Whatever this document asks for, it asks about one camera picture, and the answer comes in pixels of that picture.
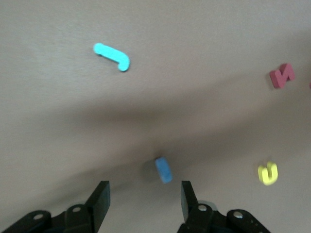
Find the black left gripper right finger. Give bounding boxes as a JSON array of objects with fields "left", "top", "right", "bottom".
[{"left": 177, "top": 181, "right": 228, "bottom": 233}]

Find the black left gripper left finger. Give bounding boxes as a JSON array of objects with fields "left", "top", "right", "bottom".
[{"left": 52, "top": 181, "right": 111, "bottom": 233}]

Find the blue foam letter o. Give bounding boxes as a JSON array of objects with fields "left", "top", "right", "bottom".
[{"left": 155, "top": 156, "right": 173, "bottom": 184}]

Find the teal foam letter r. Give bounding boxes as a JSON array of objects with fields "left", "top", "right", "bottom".
[{"left": 93, "top": 43, "right": 131, "bottom": 72}]

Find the yellow foam letter u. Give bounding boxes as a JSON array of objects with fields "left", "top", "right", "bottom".
[{"left": 257, "top": 161, "right": 278, "bottom": 186}]

